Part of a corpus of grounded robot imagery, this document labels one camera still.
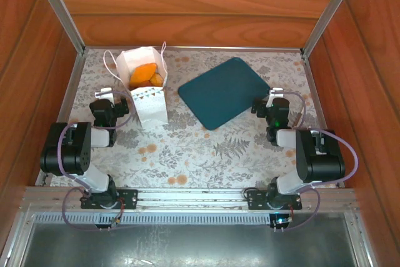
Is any white paper gift bag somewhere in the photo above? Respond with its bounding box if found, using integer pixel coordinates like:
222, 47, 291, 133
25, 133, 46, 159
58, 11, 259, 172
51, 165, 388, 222
102, 41, 169, 129

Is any orange fake bread roll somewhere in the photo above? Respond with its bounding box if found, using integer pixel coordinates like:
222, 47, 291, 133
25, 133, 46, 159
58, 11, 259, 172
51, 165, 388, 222
129, 63, 157, 89

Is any teal rectangular tray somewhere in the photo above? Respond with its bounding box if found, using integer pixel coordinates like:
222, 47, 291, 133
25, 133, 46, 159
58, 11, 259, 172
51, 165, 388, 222
177, 56, 271, 131

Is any round orange fake bun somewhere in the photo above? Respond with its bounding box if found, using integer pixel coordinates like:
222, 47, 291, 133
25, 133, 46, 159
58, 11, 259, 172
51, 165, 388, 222
149, 72, 164, 87

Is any floral tablecloth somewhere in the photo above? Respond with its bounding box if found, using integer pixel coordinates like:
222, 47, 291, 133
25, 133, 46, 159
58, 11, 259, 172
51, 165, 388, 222
49, 48, 340, 189

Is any small black controller board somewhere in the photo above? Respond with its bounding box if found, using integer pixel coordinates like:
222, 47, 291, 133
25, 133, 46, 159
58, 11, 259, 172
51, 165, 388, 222
269, 213, 295, 229
93, 216, 123, 229

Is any grey metal panel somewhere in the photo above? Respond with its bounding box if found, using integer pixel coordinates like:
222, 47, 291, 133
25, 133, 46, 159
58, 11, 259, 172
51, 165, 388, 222
20, 223, 359, 267

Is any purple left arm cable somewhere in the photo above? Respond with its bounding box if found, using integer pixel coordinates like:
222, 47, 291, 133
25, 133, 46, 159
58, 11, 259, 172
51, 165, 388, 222
57, 90, 134, 232

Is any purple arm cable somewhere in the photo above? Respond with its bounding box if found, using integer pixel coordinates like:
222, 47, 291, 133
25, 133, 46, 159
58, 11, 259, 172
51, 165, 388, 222
57, 90, 134, 232
243, 91, 360, 231

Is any aluminium side floor rail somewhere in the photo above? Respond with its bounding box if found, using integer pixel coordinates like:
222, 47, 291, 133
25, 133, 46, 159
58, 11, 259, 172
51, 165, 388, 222
301, 54, 345, 187
34, 53, 86, 186

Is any long aluminium floor rail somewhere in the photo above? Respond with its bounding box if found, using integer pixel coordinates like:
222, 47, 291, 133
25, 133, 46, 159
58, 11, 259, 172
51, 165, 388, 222
84, 46, 303, 54

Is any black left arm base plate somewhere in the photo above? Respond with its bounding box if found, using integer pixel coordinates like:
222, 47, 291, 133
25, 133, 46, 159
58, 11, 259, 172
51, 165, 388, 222
80, 188, 139, 210

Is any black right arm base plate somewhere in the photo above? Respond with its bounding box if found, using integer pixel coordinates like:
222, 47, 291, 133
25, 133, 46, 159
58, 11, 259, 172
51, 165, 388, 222
246, 189, 303, 211

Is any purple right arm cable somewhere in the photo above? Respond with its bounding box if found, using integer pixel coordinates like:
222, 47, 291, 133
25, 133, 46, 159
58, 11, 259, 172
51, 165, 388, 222
243, 91, 360, 231

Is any aluminium frame post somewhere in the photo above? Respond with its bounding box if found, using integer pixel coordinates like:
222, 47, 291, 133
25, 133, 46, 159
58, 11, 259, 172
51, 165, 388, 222
301, 0, 364, 58
29, 0, 86, 56

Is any aluminium mounting rail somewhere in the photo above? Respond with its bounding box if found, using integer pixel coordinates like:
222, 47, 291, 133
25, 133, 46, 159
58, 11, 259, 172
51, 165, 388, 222
20, 186, 359, 214

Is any grey slotted cable duct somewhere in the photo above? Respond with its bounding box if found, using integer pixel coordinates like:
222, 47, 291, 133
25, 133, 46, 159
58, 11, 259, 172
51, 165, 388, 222
31, 212, 349, 226

